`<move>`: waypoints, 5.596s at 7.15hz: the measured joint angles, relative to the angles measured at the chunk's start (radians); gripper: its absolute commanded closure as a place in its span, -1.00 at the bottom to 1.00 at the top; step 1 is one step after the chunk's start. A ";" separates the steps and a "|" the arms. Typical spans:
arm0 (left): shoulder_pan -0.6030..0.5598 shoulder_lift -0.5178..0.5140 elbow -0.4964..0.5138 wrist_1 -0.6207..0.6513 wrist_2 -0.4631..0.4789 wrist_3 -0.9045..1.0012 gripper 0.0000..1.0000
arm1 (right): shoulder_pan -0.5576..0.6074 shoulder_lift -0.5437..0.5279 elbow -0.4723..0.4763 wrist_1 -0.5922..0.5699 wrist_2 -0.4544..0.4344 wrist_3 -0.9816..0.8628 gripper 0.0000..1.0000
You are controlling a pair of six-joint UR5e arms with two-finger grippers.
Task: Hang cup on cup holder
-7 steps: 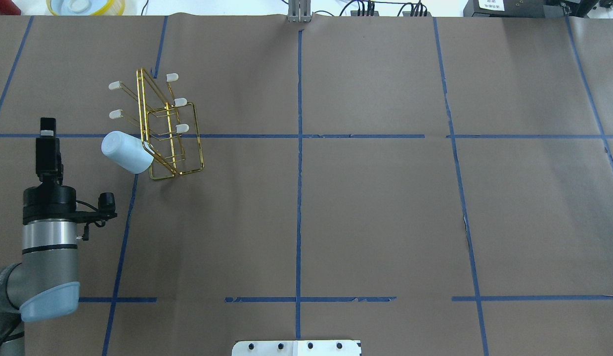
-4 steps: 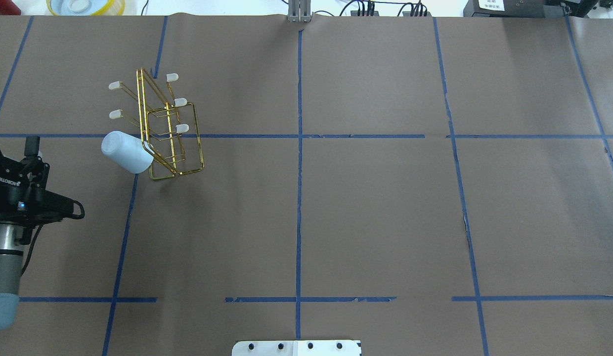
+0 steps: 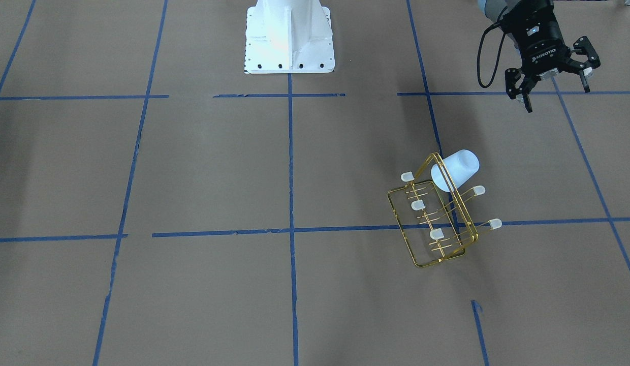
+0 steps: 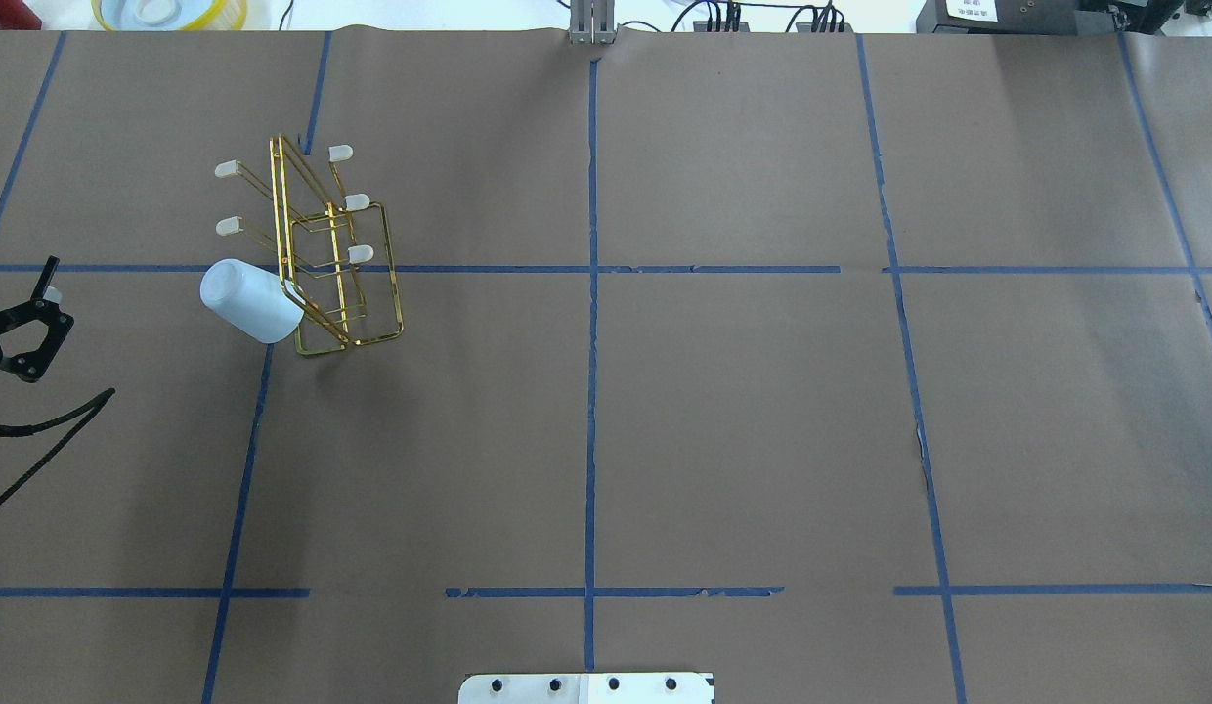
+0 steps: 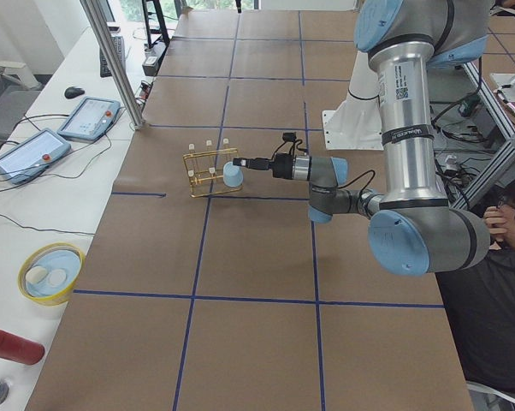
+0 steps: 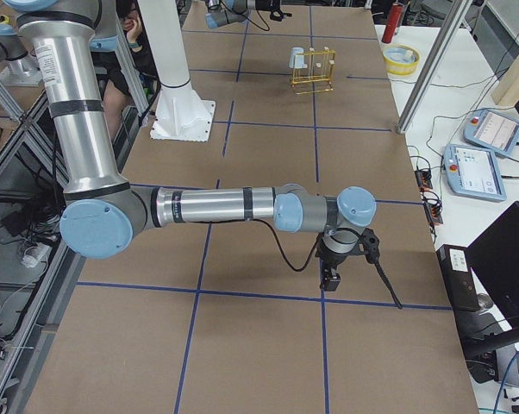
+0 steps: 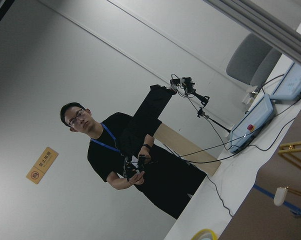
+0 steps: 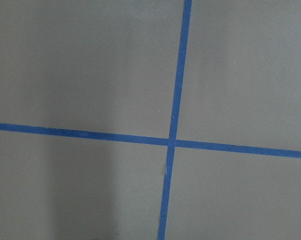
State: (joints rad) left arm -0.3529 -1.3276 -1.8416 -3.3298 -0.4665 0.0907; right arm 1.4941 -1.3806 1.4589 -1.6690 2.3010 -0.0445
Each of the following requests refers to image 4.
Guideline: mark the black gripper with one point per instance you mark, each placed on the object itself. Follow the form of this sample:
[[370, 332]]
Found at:
[[20, 317]]

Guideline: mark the black computer box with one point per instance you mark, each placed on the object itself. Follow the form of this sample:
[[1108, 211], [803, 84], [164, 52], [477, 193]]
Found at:
[[1048, 18]]

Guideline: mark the light blue cup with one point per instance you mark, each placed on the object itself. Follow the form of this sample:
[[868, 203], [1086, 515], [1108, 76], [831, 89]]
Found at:
[[251, 299]]

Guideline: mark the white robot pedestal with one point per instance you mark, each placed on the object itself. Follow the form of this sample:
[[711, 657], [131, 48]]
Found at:
[[619, 687]]

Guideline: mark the red thermos bottle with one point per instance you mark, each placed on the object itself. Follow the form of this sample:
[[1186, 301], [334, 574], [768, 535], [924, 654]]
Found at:
[[16, 15]]

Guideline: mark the aluminium frame post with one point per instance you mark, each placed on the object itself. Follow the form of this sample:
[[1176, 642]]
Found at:
[[592, 22]]

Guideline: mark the gold wire cup holder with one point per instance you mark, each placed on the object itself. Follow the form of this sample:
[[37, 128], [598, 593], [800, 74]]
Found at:
[[334, 258]]

